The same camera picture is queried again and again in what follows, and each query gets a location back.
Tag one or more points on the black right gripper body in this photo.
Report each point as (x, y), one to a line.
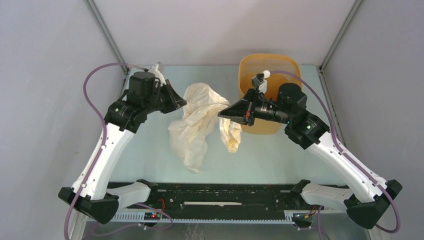
(253, 97)

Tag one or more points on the aluminium frame post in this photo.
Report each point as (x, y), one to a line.
(104, 29)
(341, 33)

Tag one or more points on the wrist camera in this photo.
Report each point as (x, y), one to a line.
(156, 69)
(259, 81)

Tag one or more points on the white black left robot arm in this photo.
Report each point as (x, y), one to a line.
(148, 92)

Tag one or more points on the orange slotted plastic trash bin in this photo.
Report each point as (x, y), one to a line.
(257, 63)

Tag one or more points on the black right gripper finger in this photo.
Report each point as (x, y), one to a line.
(239, 119)
(238, 108)

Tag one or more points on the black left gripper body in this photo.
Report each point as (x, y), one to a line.
(162, 101)

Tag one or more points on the translucent cream trash bag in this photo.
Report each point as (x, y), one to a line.
(199, 119)

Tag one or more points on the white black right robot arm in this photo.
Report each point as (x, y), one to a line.
(367, 196)

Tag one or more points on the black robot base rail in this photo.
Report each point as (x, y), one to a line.
(201, 203)

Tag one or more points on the aluminium frame post left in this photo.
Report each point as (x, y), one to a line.
(104, 29)

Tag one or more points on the small electronics board with leds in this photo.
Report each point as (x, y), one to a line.
(152, 216)

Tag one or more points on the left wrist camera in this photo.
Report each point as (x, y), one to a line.
(156, 69)

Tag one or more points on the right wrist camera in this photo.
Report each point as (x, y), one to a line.
(259, 81)

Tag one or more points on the aluminium frame post right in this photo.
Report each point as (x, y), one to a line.
(341, 33)

